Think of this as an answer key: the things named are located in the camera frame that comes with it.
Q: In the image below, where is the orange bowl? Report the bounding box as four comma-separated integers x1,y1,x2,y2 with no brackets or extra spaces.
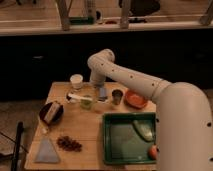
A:
124,90,148,109

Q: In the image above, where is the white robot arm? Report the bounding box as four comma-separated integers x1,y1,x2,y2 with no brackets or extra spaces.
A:
87,49,213,171

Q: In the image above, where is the green plastic tray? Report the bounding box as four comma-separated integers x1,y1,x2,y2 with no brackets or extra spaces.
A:
102,112,156,165

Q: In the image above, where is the white handled dish brush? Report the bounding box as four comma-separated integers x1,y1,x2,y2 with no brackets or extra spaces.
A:
66,93,98,102

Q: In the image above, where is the blue triangular cloth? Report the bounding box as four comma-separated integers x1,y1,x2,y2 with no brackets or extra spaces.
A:
35,138,60,163

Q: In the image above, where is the green plastic cup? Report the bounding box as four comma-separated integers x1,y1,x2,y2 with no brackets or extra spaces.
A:
80,95,93,110

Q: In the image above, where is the slice of cake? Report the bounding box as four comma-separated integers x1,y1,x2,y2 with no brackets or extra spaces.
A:
44,101,60,123

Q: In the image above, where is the black stand pole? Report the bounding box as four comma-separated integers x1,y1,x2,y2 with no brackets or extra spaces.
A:
11,122,24,171

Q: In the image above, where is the red tomato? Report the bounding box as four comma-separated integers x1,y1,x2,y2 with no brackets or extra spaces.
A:
148,145,157,160

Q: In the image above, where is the small metal cup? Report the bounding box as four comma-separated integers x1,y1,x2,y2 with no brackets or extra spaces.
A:
112,89,123,105

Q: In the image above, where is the white paper cup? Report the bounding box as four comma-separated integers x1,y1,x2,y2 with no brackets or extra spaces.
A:
70,74,83,89

